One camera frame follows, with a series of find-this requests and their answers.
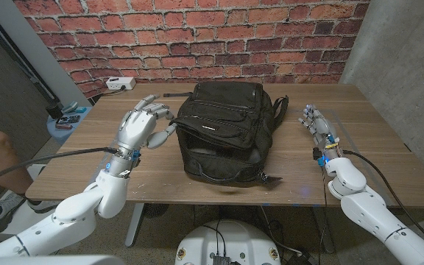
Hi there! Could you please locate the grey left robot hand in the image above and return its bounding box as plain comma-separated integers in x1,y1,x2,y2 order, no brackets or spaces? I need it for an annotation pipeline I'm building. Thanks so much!
104,93,179,179

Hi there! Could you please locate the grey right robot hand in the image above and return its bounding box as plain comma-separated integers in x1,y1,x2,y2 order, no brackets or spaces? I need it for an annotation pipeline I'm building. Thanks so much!
297,103,342,167

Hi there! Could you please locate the black backpack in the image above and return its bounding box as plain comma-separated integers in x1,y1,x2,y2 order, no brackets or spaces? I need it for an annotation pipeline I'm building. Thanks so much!
163,80,290,186

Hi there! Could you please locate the white power strip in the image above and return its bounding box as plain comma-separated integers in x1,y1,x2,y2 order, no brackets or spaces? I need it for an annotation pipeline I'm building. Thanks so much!
105,76,137,91

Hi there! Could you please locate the light blue round stool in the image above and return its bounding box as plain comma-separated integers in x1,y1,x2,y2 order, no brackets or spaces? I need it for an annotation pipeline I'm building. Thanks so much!
46,106,93,145

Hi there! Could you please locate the black cup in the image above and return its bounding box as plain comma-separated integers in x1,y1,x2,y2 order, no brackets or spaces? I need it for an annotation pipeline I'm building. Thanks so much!
46,104,64,119

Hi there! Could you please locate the red brick printed backdrop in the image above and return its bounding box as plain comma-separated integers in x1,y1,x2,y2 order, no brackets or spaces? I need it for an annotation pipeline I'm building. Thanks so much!
13,0,371,99

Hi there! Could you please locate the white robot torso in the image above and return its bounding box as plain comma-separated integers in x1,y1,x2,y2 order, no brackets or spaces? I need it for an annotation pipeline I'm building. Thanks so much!
174,219,282,265

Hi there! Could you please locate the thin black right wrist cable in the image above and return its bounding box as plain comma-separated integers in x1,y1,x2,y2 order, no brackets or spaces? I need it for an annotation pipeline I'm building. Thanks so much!
317,166,328,265

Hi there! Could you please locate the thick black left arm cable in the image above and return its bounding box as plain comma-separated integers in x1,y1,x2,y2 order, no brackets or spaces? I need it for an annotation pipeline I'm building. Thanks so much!
0,146,120,188

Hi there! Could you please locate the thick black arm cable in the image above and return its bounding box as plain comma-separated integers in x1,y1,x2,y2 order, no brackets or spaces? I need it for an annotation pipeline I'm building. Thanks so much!
343,149,424,254
0,146,120,188

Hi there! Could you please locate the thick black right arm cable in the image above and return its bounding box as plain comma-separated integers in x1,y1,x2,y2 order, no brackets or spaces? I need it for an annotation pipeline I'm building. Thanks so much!
343,149,424,254

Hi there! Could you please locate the black door rail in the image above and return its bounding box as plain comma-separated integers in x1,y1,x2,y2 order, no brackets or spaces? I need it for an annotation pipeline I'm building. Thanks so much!
0,3,61,107

